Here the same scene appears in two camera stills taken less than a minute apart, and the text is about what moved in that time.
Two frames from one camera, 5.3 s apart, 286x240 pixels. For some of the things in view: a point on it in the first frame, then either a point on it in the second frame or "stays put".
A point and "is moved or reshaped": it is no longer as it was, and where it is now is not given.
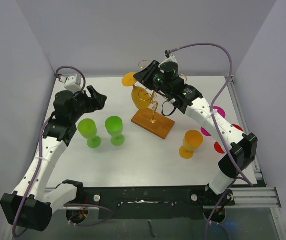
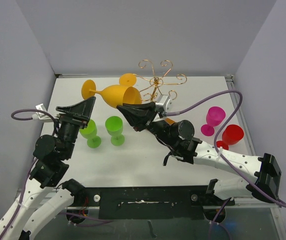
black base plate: (147, 202) stays put
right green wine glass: (114, 125) stays put
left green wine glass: (87, 129) stays put
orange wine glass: (192, 139) is moved or reshaped
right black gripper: (145, 76) to (139, 115)
